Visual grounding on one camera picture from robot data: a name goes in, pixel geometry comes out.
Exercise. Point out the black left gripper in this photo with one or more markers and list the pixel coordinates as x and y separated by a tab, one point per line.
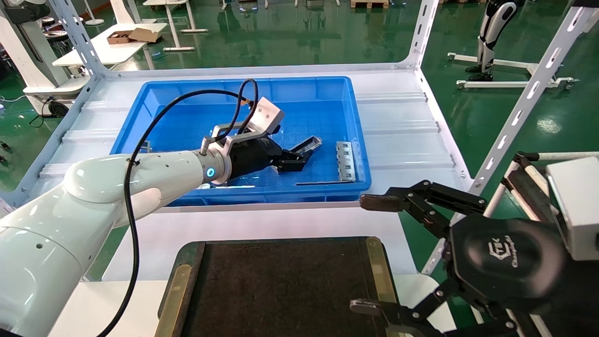
252	157

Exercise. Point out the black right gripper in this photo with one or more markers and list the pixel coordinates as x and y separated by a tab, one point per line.
505	262

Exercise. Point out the metal channel part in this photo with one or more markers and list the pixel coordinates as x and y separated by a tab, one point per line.
311	142

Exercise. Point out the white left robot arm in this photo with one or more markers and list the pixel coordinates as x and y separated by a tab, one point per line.
117	180

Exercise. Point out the flat slotted metal part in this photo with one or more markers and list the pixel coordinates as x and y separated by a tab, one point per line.
345	161

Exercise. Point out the black container tray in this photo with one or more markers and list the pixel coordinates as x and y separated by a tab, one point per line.
281	281

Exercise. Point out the upright grey metal part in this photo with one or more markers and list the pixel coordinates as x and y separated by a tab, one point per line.
145	146

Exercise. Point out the thin metal strip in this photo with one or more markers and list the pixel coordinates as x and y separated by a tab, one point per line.
323	182
234	186

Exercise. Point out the blue plastic bin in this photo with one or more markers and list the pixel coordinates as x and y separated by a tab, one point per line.
318	107

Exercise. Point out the wooden pallet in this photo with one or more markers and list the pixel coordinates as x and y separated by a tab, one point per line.
369	3

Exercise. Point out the white table leg stand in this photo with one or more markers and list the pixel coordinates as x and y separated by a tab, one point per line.
174	28

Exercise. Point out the white wheeled stand base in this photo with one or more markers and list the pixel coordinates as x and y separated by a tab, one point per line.
510	84

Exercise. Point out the white slotted-angle shelf rack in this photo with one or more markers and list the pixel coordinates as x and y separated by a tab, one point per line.
525	103

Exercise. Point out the humanoid robot legs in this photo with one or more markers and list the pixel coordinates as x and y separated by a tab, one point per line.
489	28

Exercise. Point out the flat cardboard lid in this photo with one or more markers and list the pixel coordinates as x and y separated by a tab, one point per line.
145	34

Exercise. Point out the white background table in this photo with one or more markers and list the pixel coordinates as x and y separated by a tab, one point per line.
112	49

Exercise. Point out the open cardboard box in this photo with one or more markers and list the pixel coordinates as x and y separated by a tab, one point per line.
117	40

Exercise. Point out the black round stool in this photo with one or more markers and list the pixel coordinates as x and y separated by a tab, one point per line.
58	35

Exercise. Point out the white machine column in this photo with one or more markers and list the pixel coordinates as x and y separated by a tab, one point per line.
23	56

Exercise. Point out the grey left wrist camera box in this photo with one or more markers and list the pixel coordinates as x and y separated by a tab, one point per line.
266	116

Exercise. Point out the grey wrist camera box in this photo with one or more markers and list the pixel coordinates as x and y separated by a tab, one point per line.
266	116
578	206

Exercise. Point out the white tube cart frame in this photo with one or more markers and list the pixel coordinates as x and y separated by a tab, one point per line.
524	192

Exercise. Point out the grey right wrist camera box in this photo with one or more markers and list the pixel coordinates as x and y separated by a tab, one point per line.
578	206

